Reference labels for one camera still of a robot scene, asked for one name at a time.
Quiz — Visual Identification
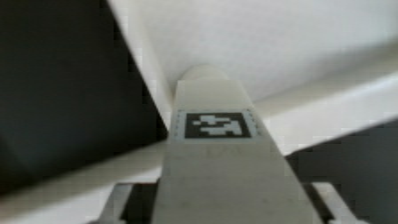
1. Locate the white U-shaped fence wall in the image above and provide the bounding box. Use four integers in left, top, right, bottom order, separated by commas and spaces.
0, 142, 167, 224

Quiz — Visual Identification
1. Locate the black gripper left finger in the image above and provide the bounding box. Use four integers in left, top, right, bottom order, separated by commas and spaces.
87, 182, 158, 224

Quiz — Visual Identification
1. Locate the white desk top tray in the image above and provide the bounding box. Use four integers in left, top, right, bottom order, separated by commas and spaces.
105, 0, 398, 153

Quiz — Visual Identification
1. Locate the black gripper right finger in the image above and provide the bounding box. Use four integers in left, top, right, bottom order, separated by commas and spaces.
302, 182, 369, 224

